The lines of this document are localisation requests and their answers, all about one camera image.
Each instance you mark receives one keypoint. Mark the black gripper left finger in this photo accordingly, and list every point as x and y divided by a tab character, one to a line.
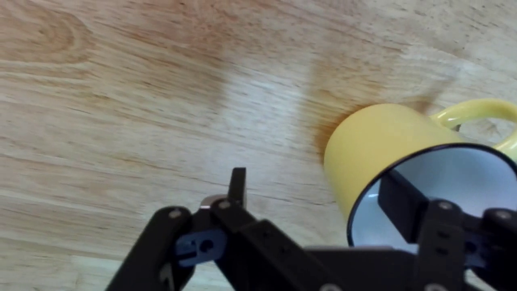
252	254

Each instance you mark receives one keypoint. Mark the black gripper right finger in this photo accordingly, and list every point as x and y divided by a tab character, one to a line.
451	241

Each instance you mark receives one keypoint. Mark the yellow enamel mug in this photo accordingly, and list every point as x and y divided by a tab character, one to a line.
428	152

